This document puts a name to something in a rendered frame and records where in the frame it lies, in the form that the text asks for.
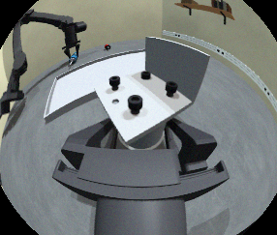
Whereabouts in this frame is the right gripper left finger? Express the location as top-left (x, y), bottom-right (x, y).
top-left (66, 117), bottom-right (118, 149)

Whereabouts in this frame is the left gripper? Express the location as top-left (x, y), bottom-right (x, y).
top-left (62, 34), bottom-right (80, 58)

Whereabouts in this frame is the white shallow rectangular tray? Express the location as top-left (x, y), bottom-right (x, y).
top-left (45, 49), bottom-right (145, 122)

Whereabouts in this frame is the grey cylinder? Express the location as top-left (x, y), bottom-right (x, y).
top-left (118, 123), bottom-right (166, 150)

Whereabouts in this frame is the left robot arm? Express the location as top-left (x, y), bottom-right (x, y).
top-left (3, 9), bottom-right (87, 96)

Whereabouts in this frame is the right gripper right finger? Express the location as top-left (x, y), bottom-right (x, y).
top-left (164, 118), bottom-right (217, 169)

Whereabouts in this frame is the white l-shaped bracket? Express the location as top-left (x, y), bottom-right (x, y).
top-left (94, 37), bottom-right (210, 146)

